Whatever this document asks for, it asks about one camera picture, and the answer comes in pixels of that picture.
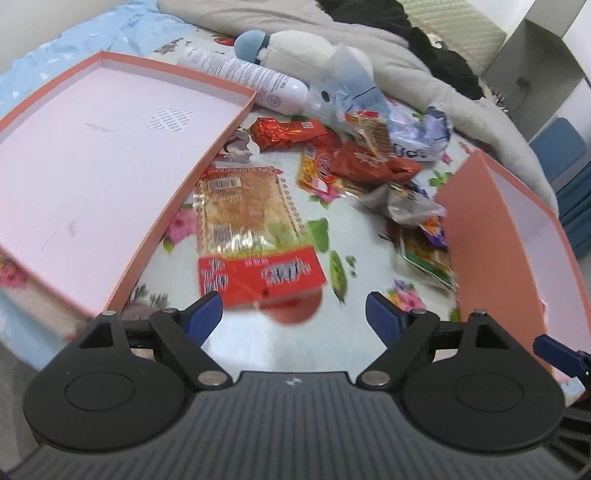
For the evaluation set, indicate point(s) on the clear cracker packet red label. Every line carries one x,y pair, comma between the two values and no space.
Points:
249,217

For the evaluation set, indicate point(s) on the shiny red candy packet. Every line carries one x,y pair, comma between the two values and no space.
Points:
286,134

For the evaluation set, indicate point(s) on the white and blue plush toy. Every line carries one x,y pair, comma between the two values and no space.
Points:
295,50

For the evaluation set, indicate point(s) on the grey duvet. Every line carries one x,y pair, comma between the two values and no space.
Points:
485,120

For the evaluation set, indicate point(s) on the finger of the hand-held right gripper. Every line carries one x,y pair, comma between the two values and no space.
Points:
554,353

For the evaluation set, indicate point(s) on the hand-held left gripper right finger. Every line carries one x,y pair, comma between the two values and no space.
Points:
381,310

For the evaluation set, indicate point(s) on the orange snack packet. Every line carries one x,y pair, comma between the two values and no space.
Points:
318,173

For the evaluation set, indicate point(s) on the white cabinet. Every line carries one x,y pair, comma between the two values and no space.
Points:
531,69

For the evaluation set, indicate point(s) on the pink cardboard box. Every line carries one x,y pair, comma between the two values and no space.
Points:
498,240

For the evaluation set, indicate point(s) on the cream quilted headboard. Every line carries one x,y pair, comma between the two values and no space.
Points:
455,18

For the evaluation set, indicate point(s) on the clear printed plastic bag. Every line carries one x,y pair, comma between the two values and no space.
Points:
415,134

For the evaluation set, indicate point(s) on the blue and white snack packet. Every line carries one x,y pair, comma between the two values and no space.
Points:
406,205

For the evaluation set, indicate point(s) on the pink cardboard box lid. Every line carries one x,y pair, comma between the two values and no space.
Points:
101,152

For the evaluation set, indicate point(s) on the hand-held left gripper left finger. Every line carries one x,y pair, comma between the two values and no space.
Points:
210,310

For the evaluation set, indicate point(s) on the green-edged snack packet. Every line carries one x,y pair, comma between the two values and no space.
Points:
429,264

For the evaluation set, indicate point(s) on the blue bed sheet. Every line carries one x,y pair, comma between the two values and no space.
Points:
46,50

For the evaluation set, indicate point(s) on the blue chair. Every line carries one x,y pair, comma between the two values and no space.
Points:
568,157

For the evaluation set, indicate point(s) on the black clothes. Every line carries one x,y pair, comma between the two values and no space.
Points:
429,27

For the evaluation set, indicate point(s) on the floral mat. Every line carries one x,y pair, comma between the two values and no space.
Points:
364,277

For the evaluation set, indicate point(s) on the white plastic bottle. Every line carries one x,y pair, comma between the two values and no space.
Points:
249,76

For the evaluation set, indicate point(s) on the dark red snack packet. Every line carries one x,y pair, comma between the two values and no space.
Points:
369,164

